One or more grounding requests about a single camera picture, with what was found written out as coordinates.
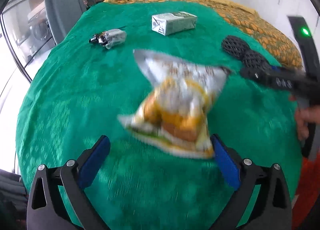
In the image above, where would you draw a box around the washing machine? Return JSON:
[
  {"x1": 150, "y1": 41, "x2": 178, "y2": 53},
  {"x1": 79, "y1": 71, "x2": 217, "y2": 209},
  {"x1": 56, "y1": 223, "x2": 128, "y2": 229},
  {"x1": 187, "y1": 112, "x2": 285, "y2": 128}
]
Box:
[{"x1": 27, "y1": 2, "x2": 52, "y2": 47}]

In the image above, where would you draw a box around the white green milk carton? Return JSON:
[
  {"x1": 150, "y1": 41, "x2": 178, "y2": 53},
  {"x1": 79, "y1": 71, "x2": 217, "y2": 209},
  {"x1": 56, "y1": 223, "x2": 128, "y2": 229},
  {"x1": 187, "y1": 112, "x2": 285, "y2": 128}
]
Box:
[{"x1": 151, "y1": 11, "x2": 197, "y2": 36}]

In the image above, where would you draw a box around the person's right hand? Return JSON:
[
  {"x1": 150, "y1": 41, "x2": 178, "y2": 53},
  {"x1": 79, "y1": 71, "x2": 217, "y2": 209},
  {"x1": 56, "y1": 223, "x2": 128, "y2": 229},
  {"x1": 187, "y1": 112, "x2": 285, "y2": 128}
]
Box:
[{"x1": 295, "y1": 105, "x2": 320, "y2": 140}]

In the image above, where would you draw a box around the orange floral quilt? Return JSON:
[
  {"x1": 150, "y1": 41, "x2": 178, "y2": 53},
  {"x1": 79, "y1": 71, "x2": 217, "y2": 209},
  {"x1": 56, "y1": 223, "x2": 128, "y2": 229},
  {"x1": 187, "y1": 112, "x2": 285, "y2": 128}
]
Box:
[{"x1": 104, "y1": 0, "x2": 303, "y2": 69}]

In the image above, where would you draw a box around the yellow oatmeal snack bag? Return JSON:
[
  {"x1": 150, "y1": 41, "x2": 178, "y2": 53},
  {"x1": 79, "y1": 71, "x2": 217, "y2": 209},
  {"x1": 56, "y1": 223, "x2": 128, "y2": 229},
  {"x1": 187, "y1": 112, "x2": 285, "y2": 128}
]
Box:
[{"x1": 118, "y1": 49, "x2": 231, "y2": 159}]

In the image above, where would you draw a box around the crumpled silver wrapper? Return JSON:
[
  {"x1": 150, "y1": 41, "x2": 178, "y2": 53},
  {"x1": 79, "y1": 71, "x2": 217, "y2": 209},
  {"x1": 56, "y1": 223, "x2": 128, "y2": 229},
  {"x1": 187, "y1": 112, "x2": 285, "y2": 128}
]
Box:
[{"x1": 89, "y1": 29, "x2": 127, "y2": 49}]

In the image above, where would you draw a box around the green satin bed cover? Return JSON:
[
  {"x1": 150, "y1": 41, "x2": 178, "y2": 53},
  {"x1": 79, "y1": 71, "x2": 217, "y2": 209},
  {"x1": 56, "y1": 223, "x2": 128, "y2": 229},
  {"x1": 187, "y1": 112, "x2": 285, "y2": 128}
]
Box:
[{"x1": 16, "y1": 1, "x2": 302, "y2": 229}]

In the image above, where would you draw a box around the black foam net sleeve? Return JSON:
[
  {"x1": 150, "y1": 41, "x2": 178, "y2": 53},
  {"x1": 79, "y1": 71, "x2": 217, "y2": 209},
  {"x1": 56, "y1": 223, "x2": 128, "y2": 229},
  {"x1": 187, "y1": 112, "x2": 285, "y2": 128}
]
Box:
[{"x1": 221, "y1": 35, "x2": 272, "y2": 70}]

